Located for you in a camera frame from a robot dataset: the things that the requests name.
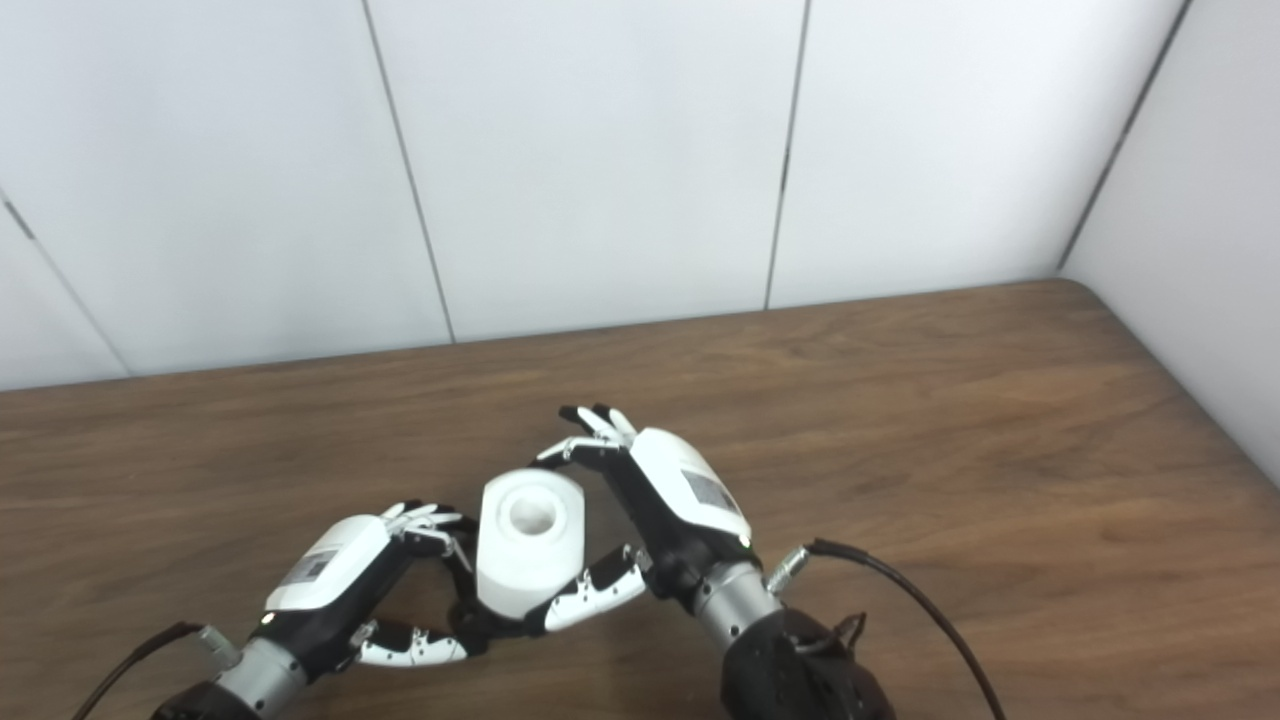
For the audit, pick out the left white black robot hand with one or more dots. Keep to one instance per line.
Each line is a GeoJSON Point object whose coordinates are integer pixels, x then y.
{"type": "Point", "coordinates": [335, 570]}

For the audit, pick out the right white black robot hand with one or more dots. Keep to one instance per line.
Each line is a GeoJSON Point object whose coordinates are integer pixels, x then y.
{"type": "Point", "coordinates": [680, 500]}

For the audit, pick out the round white plastic piece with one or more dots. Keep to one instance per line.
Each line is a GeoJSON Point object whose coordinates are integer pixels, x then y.
{"type": "Point", "coordinates": [530, 540]}

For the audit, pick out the black flanged holder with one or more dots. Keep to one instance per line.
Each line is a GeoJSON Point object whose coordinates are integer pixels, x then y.
{"type": "Point", "coordinates": [490, 625]}

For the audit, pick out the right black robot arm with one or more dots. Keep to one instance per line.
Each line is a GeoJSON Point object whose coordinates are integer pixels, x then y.
{"type": "Point", "coordinates": [790, 660]}

